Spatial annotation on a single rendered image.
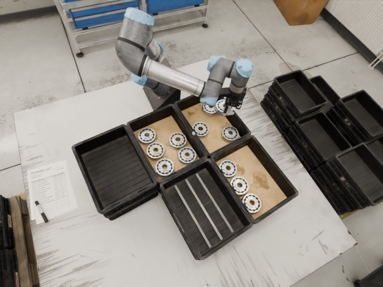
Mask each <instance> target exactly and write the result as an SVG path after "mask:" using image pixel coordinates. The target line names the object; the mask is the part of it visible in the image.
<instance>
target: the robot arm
mask: <svg viewBox="0 0 383 287"><path fill-rule="evenodd" d="M153 25H154V18H153V17H152V16H150V15H149V14H147V13H145V12H143V11H141V10H139V9H135V8H132V7H129V8H127V10H126V12H125V14H124V19H123V22H122V25H121V29H120V32H119V35H118V38H117V41H116V47H115V48H116V54H117V57H118V58H119V60H120V62H121V63H122V65H123V66H124V67H125V68H126V69H127V70H128V71H129V72H131V77H132V80H133V81H134V82H135V83H136V84H138V85H140V86H143V87H145V88H148V89H150V90H151V91H152V92H153V93H154V94H155V95H158V96H163V95H165V94H166V93H167V92H168V90H169V88H170V87H173V88H177V89H179V90H181V91H184V92H187V93H189V94H191V95H195V96H197V97H200V102H201V103H203V104H206V105H208V106H214V105H215V104H216V102H217V100H218V98H219V97H226V99H225V103H224V106H223V107H224V110H223V113H222V114H223V116H225V115H233V114H234V112H233V111H232V110H231V106H232V107H235V108H236V109H240V108H241V106H242V103H243V99H244V97H245V95H246V90H247V88H246V84H247V82H248V80H249V78H250V76H251V73H252V70H253V63H252V62H251V61H250V60H248V59H239V60H238V61H237V62H236V61H232V60H229V59H226V58H223V57H220V56H217V55H212V56H211V58H210V60H209V63H208V65H207V70H208V71H209V72H210V74H209V77H208V79H207V82H205V81H203V80H200V79H198V78H196V77H193V76H190V75H188V74H186V73H183V72H181V71H178V70H176V69H174V68H171V67H168V66H167V65H164V64H161V63H160V60H161V57H162V54H163V53H164V46H163V45H162V44H161V43H160V42H159V41H157V40H154V39H153V30H152V27H153ZM226 77H227V78H230V79H231V82H230V85H229V87H226V88H222V86H223V83H224V81H225V78H226ZM240 105H241V106H240ZM238 106H240V108H239V107H238Z"/></svg>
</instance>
